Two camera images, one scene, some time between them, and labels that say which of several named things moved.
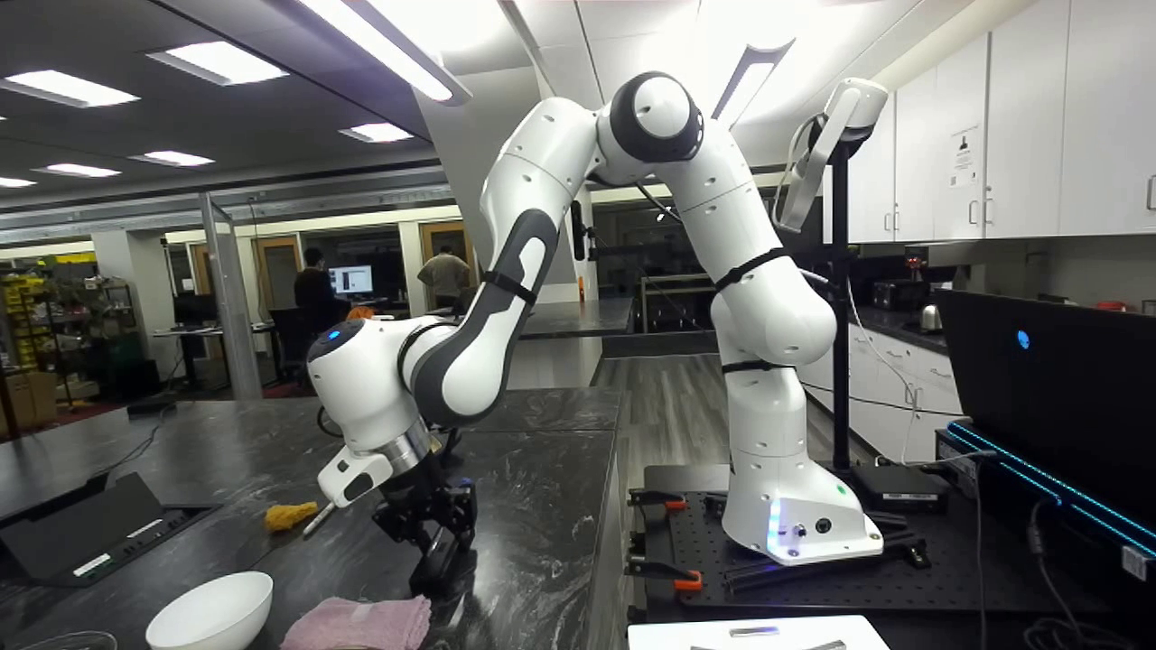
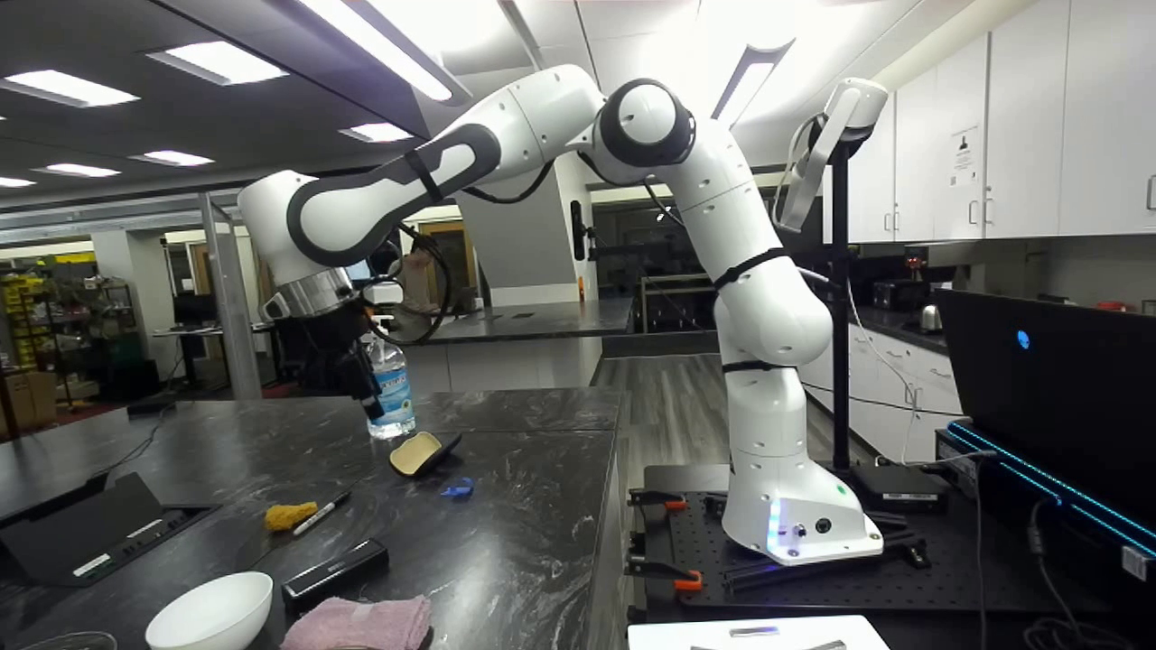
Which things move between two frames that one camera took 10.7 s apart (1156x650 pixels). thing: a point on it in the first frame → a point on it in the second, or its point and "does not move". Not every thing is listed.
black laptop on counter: (87, 531) does not move
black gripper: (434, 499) → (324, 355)
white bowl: (213, 617) does not move
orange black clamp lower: (675, 577) does not move
